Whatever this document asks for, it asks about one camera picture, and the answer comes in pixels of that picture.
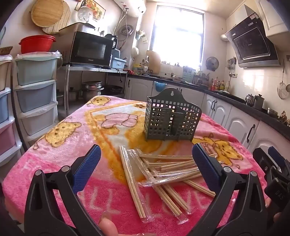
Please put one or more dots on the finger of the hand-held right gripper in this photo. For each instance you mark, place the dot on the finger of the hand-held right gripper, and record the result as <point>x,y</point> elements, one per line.
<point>275,156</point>
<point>260,158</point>

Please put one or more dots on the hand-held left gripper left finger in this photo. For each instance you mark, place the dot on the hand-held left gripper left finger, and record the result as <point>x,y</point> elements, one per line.
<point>88,168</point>

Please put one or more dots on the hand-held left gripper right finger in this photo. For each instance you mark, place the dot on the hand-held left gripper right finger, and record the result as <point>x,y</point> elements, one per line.
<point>206,168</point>

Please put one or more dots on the pile of bamboo chopsticks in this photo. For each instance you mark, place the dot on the pile of bamboo chopsticks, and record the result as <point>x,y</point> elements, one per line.
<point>158,172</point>

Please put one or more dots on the dark grey plastic utensil basket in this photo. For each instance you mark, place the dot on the dark grey plastic utensil basket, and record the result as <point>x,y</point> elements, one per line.
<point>158,118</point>

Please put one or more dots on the person's right hand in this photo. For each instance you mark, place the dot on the person's right hand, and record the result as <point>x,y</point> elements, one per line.
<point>277,217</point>

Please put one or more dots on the person's left hand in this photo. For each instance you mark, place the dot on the person's left hand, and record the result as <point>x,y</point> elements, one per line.
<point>108,228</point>

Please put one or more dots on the pink printed bear blanket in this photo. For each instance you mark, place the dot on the pink printed bear blanket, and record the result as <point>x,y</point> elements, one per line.
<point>56,158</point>

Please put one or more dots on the ginger roots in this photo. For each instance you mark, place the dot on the ginger roots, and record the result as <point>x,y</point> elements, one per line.
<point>284,118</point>

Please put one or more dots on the white lower kitchen cabinets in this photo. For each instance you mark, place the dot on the white lower kitchen cabinets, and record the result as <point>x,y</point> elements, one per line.
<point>237,122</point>

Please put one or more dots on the steel bowl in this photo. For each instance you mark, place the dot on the steel bowl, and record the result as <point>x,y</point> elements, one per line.
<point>272,111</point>

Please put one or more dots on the black kitchen countertop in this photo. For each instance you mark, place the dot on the black kitchen countertop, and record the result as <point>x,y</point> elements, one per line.
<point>249,106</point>

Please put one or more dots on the small steel kettle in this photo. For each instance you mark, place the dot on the small steel kettle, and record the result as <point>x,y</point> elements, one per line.
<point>249,99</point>

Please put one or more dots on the steel mesh strainer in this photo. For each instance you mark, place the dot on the steel mesh strainer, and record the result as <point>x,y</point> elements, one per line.
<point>282,90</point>

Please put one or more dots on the small steel pot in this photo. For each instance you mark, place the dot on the small steel pot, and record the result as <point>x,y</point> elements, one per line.
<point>73,94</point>

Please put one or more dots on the stacked steel pots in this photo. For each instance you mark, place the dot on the stacked steel pots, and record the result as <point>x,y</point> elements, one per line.
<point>91,90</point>

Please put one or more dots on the black wok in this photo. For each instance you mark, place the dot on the black wok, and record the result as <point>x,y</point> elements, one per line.
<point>113,89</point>

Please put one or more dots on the cluster of condiment bottles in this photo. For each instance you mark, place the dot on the cluster of condiment bottles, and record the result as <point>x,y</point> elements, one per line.
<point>218,85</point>

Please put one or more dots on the green blue plastic drawer tower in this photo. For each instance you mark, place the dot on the green blue plastic drawer tower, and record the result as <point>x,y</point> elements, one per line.
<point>34,95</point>

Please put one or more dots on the green knife block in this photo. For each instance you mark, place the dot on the green knife block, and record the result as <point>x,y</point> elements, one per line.
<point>188,76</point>

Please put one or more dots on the blue hanging waste bin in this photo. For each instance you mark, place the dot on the blue hanging waste bin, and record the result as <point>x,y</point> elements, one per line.
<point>160,86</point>

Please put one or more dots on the small hanging kitchen tools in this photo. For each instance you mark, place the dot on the small hanging kitchen tools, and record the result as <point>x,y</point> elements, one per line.
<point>231,64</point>

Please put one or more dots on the steel shelf rack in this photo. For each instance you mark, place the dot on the steel shelf rack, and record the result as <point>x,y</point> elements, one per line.
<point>90,69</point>

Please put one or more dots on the pastel plastic drawer tower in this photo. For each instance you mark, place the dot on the pastel plastic drawer tower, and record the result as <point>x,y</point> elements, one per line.
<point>5,109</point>

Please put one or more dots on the blue plastic bin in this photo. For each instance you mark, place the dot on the blue plastic bin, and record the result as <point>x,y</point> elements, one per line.
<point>117,63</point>

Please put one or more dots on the black range hood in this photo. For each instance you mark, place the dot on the black range hood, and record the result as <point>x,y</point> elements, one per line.
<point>251,43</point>

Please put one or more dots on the wooden cutting board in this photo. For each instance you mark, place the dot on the wooden cutting board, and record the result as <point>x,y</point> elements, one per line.
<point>153,62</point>

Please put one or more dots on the black microwave oven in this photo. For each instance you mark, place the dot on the black microwave oven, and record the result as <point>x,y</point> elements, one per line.
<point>90,48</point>

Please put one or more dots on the white hanging scoop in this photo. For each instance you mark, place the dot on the white hanging scoop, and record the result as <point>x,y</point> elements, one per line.
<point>135,52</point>

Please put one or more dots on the black blender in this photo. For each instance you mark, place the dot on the black blender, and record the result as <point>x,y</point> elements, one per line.
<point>112,42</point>

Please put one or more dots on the red plastic basin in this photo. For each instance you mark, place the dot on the red plastic basin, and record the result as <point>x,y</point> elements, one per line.
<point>36,44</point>

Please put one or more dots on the kitchen window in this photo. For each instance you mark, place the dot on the kitchen window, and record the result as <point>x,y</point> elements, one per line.
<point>176,36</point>

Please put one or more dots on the white upper cabinet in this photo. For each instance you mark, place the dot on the white upper cabinet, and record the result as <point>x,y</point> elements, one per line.
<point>274,18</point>

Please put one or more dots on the grey rectangular container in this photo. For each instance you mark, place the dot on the grey rectangular container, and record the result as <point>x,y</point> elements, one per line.
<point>77,28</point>

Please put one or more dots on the wicker basket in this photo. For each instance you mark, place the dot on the wicker basket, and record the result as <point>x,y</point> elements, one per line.
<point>5,51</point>

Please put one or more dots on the round wooden boards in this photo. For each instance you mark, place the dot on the round wooden boards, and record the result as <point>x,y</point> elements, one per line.
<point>64,22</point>

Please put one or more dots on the glass pot lid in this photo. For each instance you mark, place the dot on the glass pot lid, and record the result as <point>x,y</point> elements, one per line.
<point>85,14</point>

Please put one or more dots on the round bamboo board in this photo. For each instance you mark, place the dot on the round bamboo board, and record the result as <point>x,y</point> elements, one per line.
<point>46,12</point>

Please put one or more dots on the white water heater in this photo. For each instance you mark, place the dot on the white water heater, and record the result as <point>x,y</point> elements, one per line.
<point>130,8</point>

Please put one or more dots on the white wall socket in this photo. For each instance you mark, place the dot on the white wall socket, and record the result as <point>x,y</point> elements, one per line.
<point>234,75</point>

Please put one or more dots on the round wall fan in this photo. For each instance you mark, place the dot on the round wall fan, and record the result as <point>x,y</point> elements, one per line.
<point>212,63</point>

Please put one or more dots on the silver exhaust duct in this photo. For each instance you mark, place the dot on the silver exhaust duct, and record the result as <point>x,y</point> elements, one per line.
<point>223,38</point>

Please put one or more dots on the wall mounted holder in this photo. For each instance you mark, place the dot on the wall mounted holder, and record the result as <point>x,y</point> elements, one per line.
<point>141,36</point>

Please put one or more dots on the fruit wall poster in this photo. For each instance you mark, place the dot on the fruit wall poster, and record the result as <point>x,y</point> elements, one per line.
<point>97,9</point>

